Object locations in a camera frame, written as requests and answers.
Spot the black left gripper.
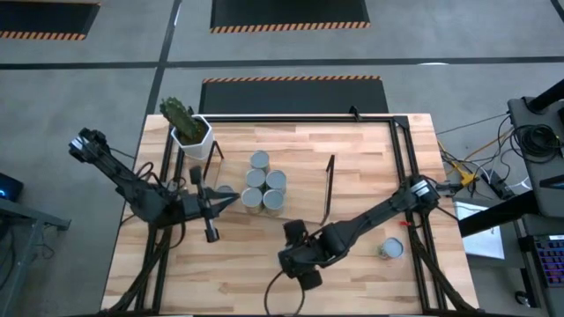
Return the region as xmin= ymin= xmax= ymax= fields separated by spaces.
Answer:
xmin=175 ymin=165 xmax=241 ymax=244

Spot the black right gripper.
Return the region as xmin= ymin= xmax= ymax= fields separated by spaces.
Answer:
xmin=278 ymin=218 xmax=336 ymax=291

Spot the tall green oranges can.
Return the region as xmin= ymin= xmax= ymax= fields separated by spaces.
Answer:
xmin=241 ymin=187 xmax=264 ymax=215

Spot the tomatoes tin can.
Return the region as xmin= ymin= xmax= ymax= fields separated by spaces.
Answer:
xmin=245 ymin=168 xmax=267 ymax=190

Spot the peaches tin can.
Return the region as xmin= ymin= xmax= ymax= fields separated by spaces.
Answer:
xmin=262 ymin=188 xmax=286 ymax=217

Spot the tall silver-lidded tin can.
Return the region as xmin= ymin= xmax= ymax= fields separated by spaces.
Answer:
xmin=249 ymin=150 xmax=271 ymax=172

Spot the black-framed wooden shelf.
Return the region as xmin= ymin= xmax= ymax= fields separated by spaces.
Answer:
xmin=201 ymin=139 xmax=337 ymax=226

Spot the small carrot-print can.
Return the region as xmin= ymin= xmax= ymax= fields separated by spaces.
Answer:
xmin=377 ymin=236 xmax=405 ymax=261

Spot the cactus in white pot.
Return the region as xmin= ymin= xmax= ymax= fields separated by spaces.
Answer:
xmin=158 ymin=96 xmax=216 ymax=161

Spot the hazard-striped black floor mat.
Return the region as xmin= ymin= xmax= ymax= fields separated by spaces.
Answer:
xmin=0 ymin=0 xmax=102 ymax=42
xmin=209 ymin=0 xmax=372 ymax=35
xmin=198 ymin=75 xmax=390 ymax=115

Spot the grey metal table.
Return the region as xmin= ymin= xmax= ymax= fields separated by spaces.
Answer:
xmin=0 ymin=197 xmax=72 ymax=317

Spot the white paper box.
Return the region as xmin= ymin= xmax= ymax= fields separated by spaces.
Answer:
xmin=452 ymin=200 xmax=507 ymax=261

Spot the dark blue-lit device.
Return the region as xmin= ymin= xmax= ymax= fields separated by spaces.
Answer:
xmin=0 ymin=172 xmax=26 ymax=203

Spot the backlit keyboard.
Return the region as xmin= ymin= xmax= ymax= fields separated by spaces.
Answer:
xmin=531 ymin=234 xmax=564 ymax=289

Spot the grey side desk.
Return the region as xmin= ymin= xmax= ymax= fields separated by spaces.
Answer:
xmin=506 ymin=94 xmax=564 ymax=220

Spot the black right camera cable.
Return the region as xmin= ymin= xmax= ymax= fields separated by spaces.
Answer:
xmin=263 ymin=269 xmax=306 ymax=317

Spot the black aluminium rig frame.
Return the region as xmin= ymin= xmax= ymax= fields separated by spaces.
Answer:
xmin=100 ymin=77 xmax=564 ymax=317

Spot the yellow cable connector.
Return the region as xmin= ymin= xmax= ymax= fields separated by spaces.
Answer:
xmin=449 ymin=160 xmax=480 ymax=187

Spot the coiled black cable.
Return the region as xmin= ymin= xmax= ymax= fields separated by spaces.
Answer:
xmin=509 ymin=123 xmax=561 ymax=159

